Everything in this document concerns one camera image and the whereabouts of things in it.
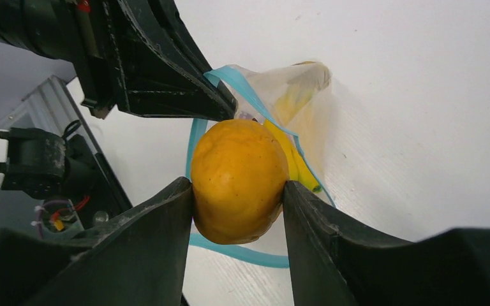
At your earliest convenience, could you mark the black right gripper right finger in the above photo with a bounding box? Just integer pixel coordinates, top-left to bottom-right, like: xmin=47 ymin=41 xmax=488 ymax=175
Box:
xmin=283 ymin=181 xmax=490 ymax=305

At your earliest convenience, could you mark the orange toy citrus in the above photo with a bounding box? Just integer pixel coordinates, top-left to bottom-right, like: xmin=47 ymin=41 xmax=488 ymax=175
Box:
xmin=190 ymin=119 xmax=290 ymax=245

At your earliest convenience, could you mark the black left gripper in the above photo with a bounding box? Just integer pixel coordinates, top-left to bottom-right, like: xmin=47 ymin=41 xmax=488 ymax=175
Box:
xmin=0 ymin=1 xmax=115 ymax=119

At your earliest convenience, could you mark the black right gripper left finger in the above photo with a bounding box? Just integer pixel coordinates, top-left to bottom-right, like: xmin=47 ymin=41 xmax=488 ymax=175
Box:
xmin=0 ymin=177 xmax=193 ymax=305

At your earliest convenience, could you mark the yellow toy banana bunch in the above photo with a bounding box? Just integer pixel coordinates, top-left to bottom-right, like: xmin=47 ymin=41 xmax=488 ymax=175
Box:
xmin=263 ymin=85 xmax=322 ymax=193

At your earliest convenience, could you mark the aluminium table edge rail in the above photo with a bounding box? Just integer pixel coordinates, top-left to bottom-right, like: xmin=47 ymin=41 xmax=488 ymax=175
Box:
xmin=0 ymin=75 xmax=132 ymax=214

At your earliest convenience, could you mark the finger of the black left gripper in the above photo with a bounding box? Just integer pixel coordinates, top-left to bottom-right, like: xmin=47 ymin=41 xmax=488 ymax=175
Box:
xmin=109 ymin=1 xmax=237 ymax=121

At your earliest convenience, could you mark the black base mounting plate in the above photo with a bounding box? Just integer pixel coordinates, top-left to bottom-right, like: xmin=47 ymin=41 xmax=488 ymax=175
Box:
xmin=62 ymin=135 xmax=132 ymax=229

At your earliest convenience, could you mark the clear zip top bag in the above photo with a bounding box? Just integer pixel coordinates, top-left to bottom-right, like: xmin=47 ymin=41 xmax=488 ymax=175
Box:
xmin=184 ymin=61 xmax=338 ymax=270

